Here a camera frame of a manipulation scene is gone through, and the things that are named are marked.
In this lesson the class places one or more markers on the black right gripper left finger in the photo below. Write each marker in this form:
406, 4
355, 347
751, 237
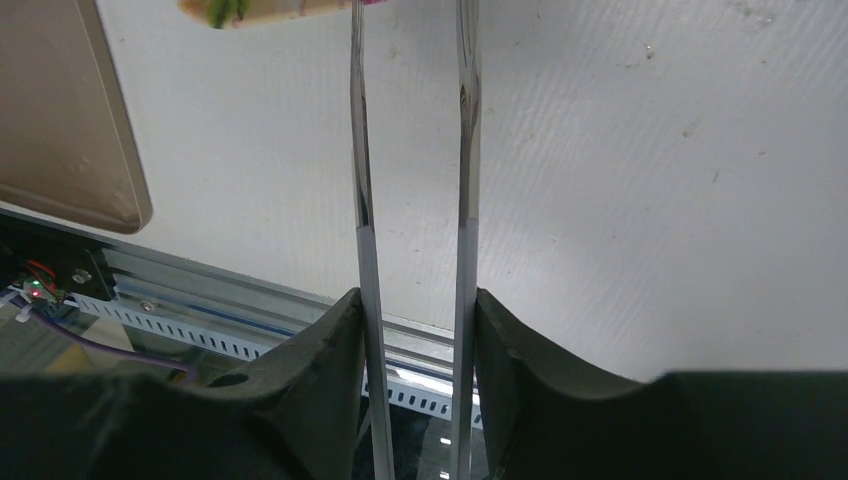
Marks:
299, 403

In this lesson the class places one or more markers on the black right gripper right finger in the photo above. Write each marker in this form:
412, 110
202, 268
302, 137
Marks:
549, 414

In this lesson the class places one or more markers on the silver metal tongs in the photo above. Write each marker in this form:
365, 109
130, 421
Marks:
416, 160

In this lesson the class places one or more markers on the gold box lid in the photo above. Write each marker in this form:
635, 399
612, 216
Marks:
67, 146

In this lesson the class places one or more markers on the floral rectangular tray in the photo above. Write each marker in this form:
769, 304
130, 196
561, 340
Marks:
226, 15

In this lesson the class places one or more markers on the aluminium mounting rail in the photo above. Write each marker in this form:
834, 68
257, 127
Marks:
145, 274

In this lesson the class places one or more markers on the white slotted cable duct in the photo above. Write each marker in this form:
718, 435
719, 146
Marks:
409, 387

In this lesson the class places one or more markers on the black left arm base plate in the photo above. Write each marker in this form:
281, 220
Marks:
61, 262

